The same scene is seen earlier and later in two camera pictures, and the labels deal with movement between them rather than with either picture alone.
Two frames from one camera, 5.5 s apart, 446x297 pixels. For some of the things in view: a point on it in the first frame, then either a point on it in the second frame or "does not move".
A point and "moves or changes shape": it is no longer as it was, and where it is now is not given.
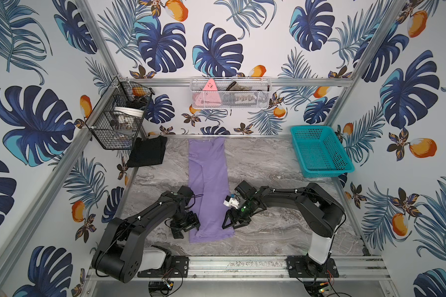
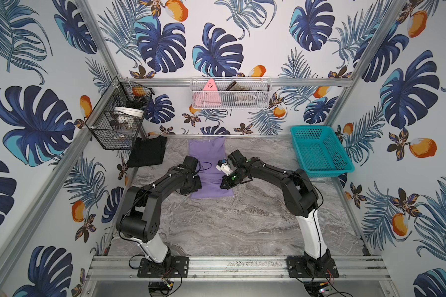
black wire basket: [116, 120] does not move
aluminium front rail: [274, 269] does not move
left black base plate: [179, 268] does not move
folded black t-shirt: [148, 151] does not move
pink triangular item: [208, 96] does not move
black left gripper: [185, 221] -> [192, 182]
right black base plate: [302, 266] does not move
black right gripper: [238, 219] -> [228, 184]
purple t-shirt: [210, 193] moves or changes shape
